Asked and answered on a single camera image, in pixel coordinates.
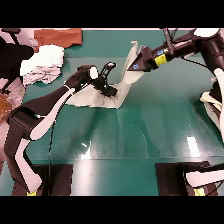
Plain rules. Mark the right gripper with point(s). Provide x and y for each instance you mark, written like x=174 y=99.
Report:
x=143 y=61

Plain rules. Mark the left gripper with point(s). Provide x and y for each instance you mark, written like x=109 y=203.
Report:
x=104 y=87

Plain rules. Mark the beige shirt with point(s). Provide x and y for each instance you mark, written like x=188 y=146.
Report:
x=128 y=78

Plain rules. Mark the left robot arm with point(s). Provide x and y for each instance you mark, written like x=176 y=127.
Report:
x=50 y=103

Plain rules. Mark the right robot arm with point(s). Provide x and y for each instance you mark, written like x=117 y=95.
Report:
x=186 y=46

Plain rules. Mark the pale pink garment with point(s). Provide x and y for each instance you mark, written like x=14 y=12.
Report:
x=40 y=76

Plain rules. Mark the white garment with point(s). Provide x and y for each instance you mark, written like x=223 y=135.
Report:
x=45 y=58

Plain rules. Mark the orange garment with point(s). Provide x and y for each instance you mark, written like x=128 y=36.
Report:
x=58 y=36

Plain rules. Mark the pale yellow garment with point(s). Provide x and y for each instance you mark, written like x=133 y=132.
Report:
x=210 y=99

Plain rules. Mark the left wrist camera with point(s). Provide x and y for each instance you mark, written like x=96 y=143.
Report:
x=108 y=69

